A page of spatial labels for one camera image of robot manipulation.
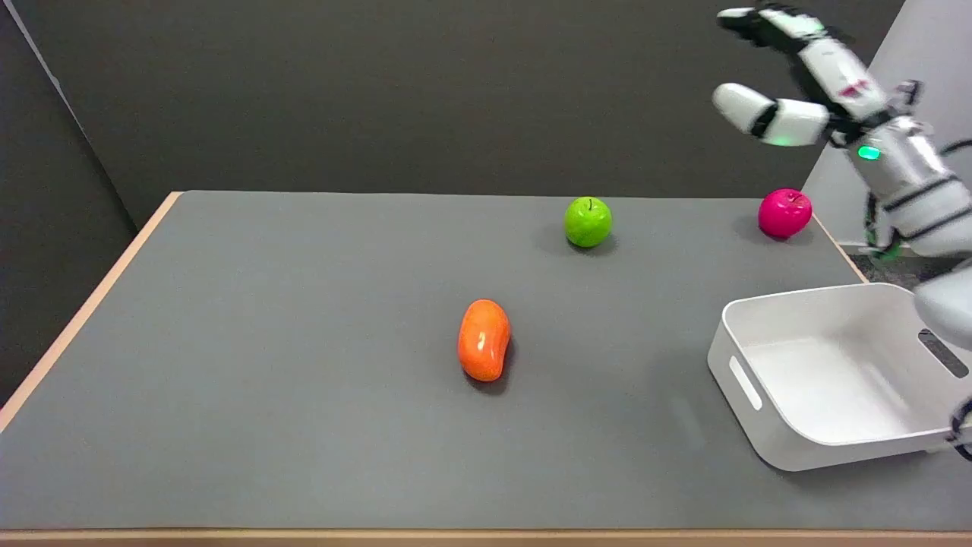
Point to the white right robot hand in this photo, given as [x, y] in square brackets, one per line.
[824, 72]

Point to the green apple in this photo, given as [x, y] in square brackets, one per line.
[588, 221]

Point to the magenta apple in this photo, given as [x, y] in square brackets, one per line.
[784, 213]

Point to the white plastic bin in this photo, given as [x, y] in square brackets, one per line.
[828, 380]

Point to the orange mango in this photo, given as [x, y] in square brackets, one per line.
[484, 339]

